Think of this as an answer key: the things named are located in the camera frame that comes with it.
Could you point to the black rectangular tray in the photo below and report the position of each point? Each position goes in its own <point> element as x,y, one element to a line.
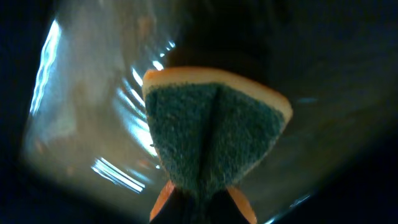
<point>76,145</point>

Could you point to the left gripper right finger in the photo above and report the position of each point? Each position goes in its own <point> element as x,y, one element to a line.
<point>223,210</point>

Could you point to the orange green scrub sponge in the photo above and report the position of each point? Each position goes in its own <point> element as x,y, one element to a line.
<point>210,128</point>

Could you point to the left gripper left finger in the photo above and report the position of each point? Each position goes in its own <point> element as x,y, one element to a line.
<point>176,210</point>

